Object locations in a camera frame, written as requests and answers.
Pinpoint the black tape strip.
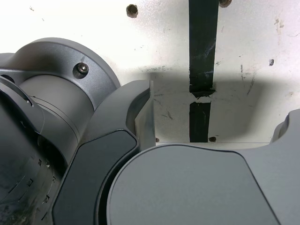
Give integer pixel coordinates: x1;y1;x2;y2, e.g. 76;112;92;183
188;0;220;143

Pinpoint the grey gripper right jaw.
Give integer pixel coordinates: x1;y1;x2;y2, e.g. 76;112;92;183
106;109;300;225

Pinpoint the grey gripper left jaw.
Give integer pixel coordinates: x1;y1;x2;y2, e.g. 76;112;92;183
51;80;157;225

